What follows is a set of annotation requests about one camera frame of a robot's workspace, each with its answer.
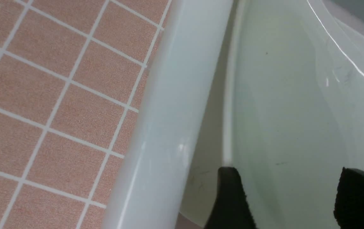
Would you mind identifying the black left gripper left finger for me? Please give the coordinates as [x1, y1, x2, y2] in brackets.
[204, 167, 257, 229]

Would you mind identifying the large white plastic bin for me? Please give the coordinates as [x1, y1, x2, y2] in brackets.
[103, 0, 240, 229]

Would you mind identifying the white square rice plate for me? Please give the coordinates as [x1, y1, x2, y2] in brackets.
[223, 0, 364, 229]

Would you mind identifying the pink checkered tablecloth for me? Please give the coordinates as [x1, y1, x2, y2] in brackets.
[0, 0, 173, 229]

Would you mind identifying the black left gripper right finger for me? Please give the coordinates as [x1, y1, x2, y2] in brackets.
[334, 168, 364, 229]

